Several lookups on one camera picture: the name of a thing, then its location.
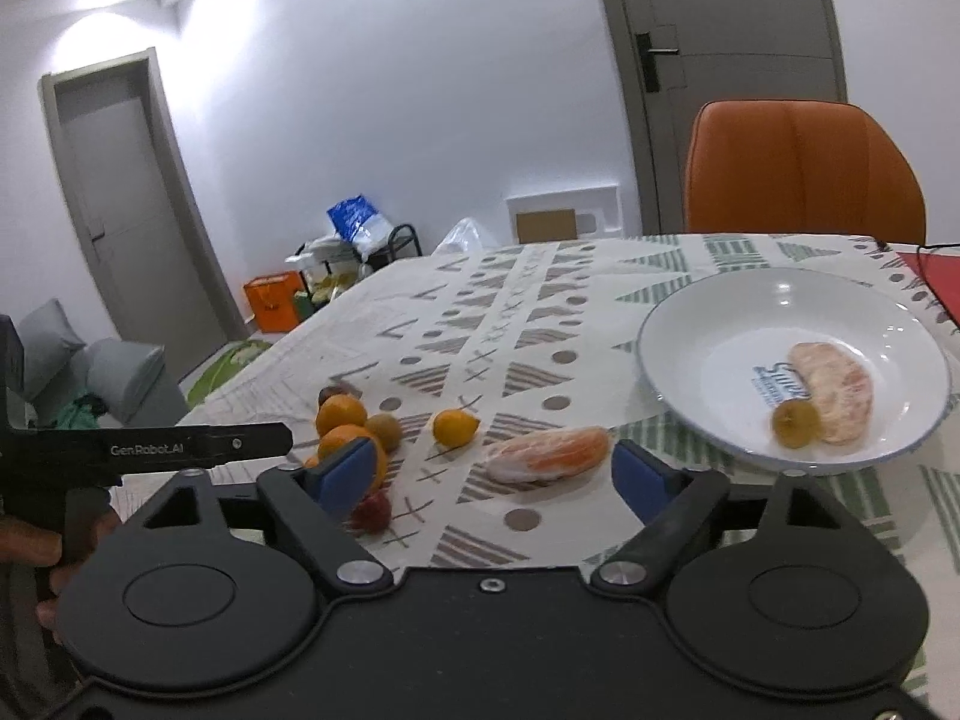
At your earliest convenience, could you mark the person's left hand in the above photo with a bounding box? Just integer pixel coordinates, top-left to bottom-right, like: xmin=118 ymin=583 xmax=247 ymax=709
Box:
xmin=0 ymin=519 xmax=68 ymax=647

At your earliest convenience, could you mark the red and orange printed mat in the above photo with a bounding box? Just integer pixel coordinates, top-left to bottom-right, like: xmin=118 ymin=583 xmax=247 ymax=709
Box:
xmin=896 ymin=251 xmax=960 ymax=331

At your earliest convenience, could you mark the orange peeled citrus segment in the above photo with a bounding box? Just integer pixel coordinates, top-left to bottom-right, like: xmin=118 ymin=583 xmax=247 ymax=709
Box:
xmin=484 ymin=426 xmax=610 ymax=485

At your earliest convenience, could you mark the grey cushion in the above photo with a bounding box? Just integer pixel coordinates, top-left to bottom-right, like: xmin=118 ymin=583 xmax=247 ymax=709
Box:
xmin=15 ymin=298 xmax=87 ymax=398
xmin=86 ymin=337 xmax=188 ymax=428

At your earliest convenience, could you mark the clear plastic bag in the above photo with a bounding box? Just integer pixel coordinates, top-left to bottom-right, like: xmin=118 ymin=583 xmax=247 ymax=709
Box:
xmin=433 ymin=217 xmax=500 ymax=256

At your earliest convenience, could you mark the patterned tablecloth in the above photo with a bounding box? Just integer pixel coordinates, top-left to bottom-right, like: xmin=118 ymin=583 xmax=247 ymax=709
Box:
xmin=112 ymin=232 xmax=960 ymax=720

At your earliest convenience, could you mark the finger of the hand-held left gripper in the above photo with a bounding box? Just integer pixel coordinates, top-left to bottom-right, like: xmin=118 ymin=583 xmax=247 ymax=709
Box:
xmin=216 ymin=424 xmax=295 ymax=463

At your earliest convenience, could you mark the kiwi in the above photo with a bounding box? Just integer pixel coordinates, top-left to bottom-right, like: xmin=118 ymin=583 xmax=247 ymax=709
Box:
xmin=366 ymin=412 xmax=404 ymax=452
xmin=772 ymin=401 xmax=818 ymax=449

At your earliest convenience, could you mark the black metal rack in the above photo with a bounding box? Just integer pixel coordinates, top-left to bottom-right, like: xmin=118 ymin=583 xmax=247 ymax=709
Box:
xmin=300 ymin=223 xmax=422 ymax=301

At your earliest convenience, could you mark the pale peeled citrus segment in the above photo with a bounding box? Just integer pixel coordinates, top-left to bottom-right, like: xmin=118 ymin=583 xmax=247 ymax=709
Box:
xmin=787 ymin=343 xmax=877 ymax=445

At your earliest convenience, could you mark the white foam packaging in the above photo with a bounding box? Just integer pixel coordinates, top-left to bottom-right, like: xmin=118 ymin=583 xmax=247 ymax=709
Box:
xmin=506 ymin=184 xmax=623 ymax=245

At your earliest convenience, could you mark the green cloth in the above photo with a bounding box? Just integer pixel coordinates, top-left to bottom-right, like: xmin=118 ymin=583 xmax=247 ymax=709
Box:
xmin=58 ymin=390 xmax=110 ymax=432

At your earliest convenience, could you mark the small red fruit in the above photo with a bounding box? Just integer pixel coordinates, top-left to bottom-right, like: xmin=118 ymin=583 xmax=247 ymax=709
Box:
xmin=351 ymin=490 xmax=392 ymax=533

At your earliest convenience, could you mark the bag of yellow-green produce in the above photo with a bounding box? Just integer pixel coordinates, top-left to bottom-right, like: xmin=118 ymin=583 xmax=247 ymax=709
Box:
xmin=296 ymin=274 xmax=355 ymax=310

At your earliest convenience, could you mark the brown cardboard piece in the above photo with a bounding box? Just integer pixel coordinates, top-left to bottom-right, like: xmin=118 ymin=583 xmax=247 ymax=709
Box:
xmin=516 ymin=211 xmax=580 ymax=243

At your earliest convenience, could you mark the blue and white bag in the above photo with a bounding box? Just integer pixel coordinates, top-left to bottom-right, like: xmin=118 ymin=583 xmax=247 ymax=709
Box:
xmin=326 ymin=195 xmax=392 ymax=260

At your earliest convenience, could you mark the orange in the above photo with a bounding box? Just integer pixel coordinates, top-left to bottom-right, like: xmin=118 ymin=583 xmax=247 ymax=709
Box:
xmin=315 ymin=394 xmax=370 ymax=437
xmin=316 ymin=424 xmax=389 ymax=496

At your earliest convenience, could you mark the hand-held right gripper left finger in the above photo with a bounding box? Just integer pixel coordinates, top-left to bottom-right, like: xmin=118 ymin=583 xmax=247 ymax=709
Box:
xmin=120 ymin=436 xmax=395 ymax=601

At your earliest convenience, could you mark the orange chair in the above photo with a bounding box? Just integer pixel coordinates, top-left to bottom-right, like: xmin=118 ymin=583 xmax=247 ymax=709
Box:
xmin=684 ymin=99 xmax=927 ymax=245

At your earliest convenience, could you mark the black cable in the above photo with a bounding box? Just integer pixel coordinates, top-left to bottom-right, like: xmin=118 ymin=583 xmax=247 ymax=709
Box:
xmin=851 ymin=236 xmax=960 ymax=331

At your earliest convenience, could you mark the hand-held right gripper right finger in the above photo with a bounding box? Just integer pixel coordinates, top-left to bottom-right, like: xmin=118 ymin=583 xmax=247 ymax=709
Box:
xmin=591 ymin=441 xmax=897 ymax=602

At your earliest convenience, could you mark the black door lock handle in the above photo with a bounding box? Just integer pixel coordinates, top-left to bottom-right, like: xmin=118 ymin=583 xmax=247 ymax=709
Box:
xmin=636 ymin=28 xmax=680 ymax=95

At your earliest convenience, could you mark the orange box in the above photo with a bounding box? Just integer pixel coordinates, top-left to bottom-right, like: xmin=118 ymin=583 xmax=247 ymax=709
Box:
xmin=242 ymin=271 xmax=308 ymax=335

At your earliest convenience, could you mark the green floor mat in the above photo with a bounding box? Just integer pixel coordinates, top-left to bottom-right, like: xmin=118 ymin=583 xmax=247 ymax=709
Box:
xmin=186 ymin=337 xmax=275 ymax=406

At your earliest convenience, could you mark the grey door with lock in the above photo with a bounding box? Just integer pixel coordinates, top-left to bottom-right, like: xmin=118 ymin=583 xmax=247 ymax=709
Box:
xmin=589 ymin=0 xmax=850 ymax=237

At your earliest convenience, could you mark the white plate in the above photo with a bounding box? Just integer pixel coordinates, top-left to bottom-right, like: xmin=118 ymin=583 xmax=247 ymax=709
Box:
xmin=636 ymin=267 xmax=952 ymax=475

